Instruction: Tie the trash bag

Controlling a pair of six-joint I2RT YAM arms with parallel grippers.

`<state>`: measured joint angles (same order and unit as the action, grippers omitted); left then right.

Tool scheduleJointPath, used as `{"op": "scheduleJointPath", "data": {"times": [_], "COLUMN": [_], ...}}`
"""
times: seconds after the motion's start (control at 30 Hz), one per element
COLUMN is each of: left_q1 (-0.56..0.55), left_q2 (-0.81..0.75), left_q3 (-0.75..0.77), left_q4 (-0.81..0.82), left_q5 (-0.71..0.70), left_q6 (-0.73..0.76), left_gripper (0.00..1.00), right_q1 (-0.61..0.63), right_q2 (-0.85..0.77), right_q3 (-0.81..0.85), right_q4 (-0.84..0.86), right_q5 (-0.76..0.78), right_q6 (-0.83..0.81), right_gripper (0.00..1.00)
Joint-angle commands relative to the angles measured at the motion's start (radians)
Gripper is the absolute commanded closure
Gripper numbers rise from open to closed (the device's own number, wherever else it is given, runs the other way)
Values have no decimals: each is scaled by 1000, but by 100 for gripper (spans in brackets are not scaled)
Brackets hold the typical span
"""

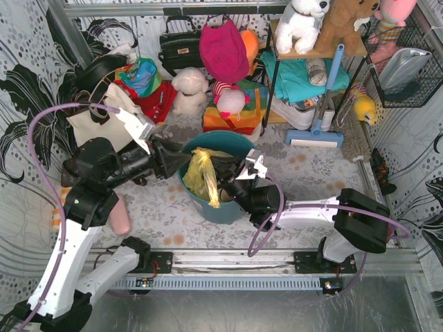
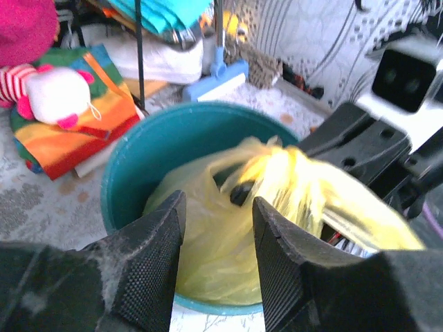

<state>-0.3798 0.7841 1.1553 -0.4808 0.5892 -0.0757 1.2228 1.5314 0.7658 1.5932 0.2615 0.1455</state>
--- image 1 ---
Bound teal trash bin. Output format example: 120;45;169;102
178;130;255;225

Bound orange plush toy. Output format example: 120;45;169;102
240;30;259;68

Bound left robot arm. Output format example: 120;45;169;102
1;137;191;331

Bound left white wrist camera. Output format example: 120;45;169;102
116;108;158;155

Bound yellow plush duck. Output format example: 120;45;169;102
350;85;377;125

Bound white sneakers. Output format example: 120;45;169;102
271;97;335;131

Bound aluminium front rail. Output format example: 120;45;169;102
153;248;424;277

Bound black leather handbag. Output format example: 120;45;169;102
158;15;204;77

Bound rainbow striped bag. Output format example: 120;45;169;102
202;80;269;135

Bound blue floor mop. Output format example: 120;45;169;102
285;44;345;148

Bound silver foil pouch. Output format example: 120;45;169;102
379;48;432;90

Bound teal folded cloth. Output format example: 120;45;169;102
260;52;350;103

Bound pink rolled towel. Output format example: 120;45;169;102
109;194;131;236

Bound yellow trash bag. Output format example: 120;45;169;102
182;147;228;208

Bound cream plush sheep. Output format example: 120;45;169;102
172;67;209;116

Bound magenta fabric hat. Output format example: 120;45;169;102
199;19;249;84

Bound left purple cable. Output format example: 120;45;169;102
13;103;122;332

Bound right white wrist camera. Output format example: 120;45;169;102
235;149;268;180

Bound orange checkered cloth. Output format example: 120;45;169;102
51;191;68;232

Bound pink white plush doll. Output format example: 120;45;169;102
212;81;250;118

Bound red cloth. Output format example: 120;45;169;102
133;81;177;125

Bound black wire basket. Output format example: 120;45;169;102
362;17;442;109

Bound pink plush toy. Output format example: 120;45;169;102
368;0;417;64

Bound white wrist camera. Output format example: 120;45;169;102
235;149;268;180
116;108;158;155

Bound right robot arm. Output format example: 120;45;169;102
210;156;389;273

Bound colourful printed bag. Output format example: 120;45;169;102
114;57;162;98

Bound cream canvas tote bag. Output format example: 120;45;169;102
67;83;142;152

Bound brown teddy bear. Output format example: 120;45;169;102
314;0;380;56

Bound white plush dog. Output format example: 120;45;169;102
275;0;330;55

